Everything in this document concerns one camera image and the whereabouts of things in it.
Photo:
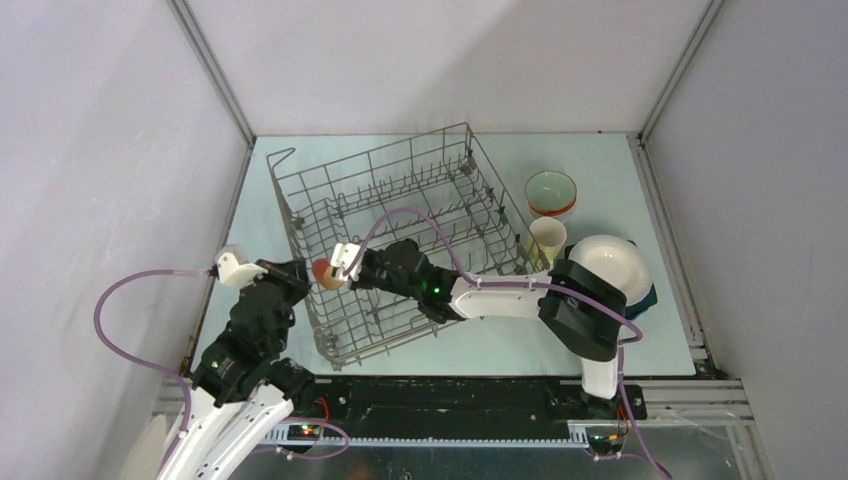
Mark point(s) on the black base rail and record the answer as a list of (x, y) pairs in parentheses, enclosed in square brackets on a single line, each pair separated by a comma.
[(499, 410)]

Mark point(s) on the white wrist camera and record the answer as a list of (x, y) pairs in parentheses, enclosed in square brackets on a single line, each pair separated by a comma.
[(345, 261), (232, 268)]

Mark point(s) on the pale green cup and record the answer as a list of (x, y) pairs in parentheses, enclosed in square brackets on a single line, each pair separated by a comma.
[(550, 190)]

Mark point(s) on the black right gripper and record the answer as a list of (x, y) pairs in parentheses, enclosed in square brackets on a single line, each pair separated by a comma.
[(361, 282)]

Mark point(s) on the small orange cup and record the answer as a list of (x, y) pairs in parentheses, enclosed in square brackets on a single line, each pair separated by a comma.
[(323, 273)]

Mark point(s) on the dark teal plate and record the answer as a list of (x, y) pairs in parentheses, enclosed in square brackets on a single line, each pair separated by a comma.
[(632, 312)]

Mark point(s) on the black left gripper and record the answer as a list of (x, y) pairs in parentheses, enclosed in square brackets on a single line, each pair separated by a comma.
[(293, 272)]

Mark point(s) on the orange bowl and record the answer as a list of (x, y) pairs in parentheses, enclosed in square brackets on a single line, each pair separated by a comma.
[(560, 212)]

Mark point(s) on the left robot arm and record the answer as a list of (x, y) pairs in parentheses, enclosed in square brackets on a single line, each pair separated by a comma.
[(243, 385)]

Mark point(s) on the white plate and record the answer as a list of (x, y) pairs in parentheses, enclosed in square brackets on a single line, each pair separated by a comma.
[(616, 261)]

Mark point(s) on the yellow mug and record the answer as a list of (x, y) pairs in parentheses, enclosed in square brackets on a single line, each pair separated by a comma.
[(546, 239)]

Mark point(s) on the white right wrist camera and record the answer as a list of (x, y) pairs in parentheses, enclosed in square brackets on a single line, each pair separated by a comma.
[(345, 261)]

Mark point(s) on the grey wire dish rack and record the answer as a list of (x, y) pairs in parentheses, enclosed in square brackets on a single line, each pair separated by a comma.
[(438, 189)]

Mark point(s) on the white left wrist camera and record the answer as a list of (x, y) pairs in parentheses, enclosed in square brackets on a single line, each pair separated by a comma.
[(232, 268)]

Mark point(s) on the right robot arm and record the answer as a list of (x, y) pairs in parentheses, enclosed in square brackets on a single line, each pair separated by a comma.
[(584, 299)]

